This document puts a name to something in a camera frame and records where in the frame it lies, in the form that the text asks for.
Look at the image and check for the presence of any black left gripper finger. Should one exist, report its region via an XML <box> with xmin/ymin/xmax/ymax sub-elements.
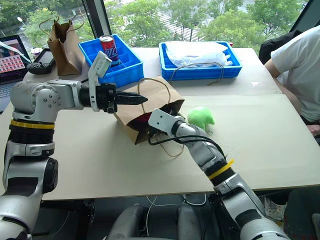
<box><xmin>116</xmin><ymin>91</ymin><xmax>149</xmax><ymax>102</ymax></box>
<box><xmin>116</xmin><ymin>97</ymin><xmax>143</xmax><ymax>106</ymax></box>

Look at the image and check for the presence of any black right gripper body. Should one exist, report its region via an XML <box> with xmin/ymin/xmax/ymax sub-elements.
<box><xmin>148</xmin><ymin>126</ymin><xmax>166</xmax><ymax>138</ymax></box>

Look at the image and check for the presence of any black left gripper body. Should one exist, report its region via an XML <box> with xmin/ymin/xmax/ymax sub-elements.
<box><xmin>96</xmin><ymin>83</ymin><xmax>119</xmax><ymax>114</ymax></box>

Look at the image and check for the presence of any dark red plush toy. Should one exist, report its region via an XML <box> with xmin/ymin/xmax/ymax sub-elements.
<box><xmin>131</xmin><ymin>114</ymin><xmax>152</xmax><ymax>129</ymax></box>

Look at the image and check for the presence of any brown paper bag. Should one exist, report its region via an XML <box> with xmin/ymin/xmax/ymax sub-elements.
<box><xmin>113</xmin><ymin>76</ymin><xmax>186</xmax><ymax>159</ymax></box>
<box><xmin>38</xmin><ymin>14</ymin><xmax>86</xmax><ymax>77</ymax></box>

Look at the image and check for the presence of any green plush toy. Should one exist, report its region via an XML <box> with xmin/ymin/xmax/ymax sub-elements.
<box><xmin>186</xmin><ymin>105</ymin><xmax>216</xmax><ymax>133</ymax></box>

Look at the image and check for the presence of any upright brown paper bag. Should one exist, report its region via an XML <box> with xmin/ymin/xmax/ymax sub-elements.
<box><xmin>38</xmin><ymin>14</ymin><xmax>86</xmax><ymax>77</ymax></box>

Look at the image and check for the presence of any clear plastic bag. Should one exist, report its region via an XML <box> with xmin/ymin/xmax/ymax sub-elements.
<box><xmin>164</xmin><ymin>41</ymin><xmax>234</xmax><ymax>68</ymax></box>

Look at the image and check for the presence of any blue divided plastic bin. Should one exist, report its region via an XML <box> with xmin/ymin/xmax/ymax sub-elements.
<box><xmin>78</xmin><ymin>33</ymin><xmax>145</xmax><ymax>89</ymax></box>

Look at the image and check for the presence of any red soda can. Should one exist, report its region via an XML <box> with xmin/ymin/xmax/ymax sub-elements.
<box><xmin>99</xmin><ymin>34</ymin><xmax>121</xmax><ymax>67</ymax></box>

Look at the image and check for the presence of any black handheld controller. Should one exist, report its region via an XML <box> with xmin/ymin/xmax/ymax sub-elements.
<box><xmin>26</xmin><ymin>47</ymin><xmax>57</xmax><ymax>75</ymax></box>

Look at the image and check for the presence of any blue shallow plastic crate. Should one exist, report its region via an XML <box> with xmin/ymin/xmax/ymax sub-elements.
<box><xmin>158</xmin><ymin>40</ymin><xmax>244</xmax><ymax>82</ymax></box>

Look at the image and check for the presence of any small purple white cup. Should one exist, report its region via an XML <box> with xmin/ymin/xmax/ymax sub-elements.
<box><xmin>29</xmin><ymin>47</ymin><xmax>44</xmax><ymax>61</ymax></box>

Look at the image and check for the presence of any grey rounded robot leg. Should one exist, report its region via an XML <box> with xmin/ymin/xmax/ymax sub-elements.
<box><xmin>106</xmin><ymin>203</ymin><xmax>151</xmax><ymax>240</ymax></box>
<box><xmin>176</xmin><ymin>203</ymin><xmax>204</xmax><ymax>240</ymax></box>

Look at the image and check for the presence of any open laptop computer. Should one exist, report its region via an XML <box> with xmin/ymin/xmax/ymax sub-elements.
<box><xmin>0</xmin><ymin>34</ymin><xmax>33</xmax><ymax>114</ymax></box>

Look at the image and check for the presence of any black backpack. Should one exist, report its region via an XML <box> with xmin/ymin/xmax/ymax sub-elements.
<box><xmin>258</xmin><ymin>29</ymin><xmax>304</xmax><ymax>65</ymax></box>

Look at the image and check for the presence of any person in white shirt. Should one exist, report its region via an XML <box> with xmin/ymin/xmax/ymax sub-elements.
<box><xmin>263</xmin><ymin>24</ymin><xmax>320</xmax><ymax>146</ymax></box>

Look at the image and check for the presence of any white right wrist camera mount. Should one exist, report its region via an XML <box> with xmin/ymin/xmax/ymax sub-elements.
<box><xmin>147</xmin><ymin>108</ymin><xmax>180</xmax><ymax>138</ymax></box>

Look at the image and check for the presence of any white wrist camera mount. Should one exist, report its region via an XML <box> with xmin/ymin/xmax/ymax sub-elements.
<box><xmin>87</xmin><ymin>50</ymin><xmax>113</xmax><ymax>113</ymax></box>
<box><xmin>147</xmin><ymin>108</ymin><xmax>180</xmax><ymax>138</ymax></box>

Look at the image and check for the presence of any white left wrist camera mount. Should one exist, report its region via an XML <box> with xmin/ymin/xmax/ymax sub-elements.
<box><xmin>87</xmin><ymin>50</ymin><xmax>113</xmax><ymax>113</ymax></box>

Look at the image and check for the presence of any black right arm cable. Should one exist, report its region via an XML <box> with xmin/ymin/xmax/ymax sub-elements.
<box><xmin>147</xmin><ymin>134</ymin><xmax>226</xmax><ymax>161</ymax></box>

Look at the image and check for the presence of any black window frame post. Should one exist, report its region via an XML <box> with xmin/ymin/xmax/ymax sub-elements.
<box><xmin>289</xmin><ymin>0</ymin><xmax>320</xmax><ymax>34</ymax></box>
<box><xmin>81</xmin><ymin>0</ymin><xmax>111</xmax><ymax>41</ymax></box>

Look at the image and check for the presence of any white cable under table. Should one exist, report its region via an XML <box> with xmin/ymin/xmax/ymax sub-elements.
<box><xmin>145</xmin><ymin>195</ymin><xmax>186</xmax><ymax>237</ymax></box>

